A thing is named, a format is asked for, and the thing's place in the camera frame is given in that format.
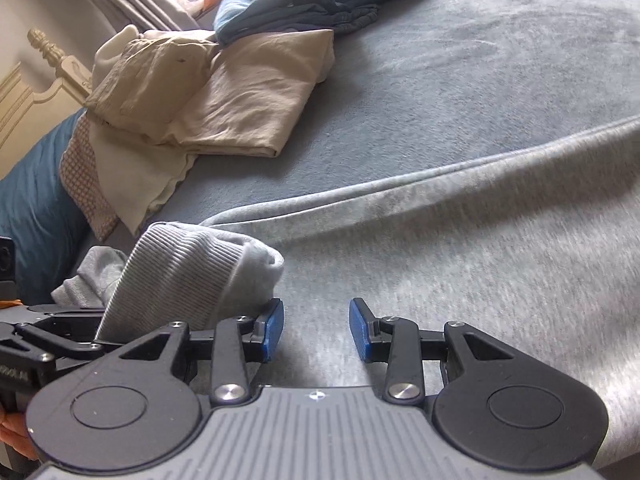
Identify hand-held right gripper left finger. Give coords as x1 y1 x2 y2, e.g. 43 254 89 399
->
120 297 286 407

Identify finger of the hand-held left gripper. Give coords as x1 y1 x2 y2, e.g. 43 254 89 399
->
29 309 107 324
16 323 122 362

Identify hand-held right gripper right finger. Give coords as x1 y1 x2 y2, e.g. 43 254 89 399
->
348 297 516 403

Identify grey sweatshirt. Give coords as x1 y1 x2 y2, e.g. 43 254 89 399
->
50 115 640 480

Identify person's left hand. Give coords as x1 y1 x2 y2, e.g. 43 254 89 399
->
0 402 40 461

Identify teal blue pillow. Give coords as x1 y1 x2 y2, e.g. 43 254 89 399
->
0 110 93 306

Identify checked cloth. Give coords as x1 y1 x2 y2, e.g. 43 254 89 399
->
59 122 123 241

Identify cream carved headboard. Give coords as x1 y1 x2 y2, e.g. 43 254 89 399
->
0 27 96 181

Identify cream garment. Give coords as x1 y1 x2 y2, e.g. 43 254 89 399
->
87 24 217 236

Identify light tan folded garment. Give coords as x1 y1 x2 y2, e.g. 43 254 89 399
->
165 29 335 158

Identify dark navy elastic pants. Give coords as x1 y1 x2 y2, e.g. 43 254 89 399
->
295 2 381 37

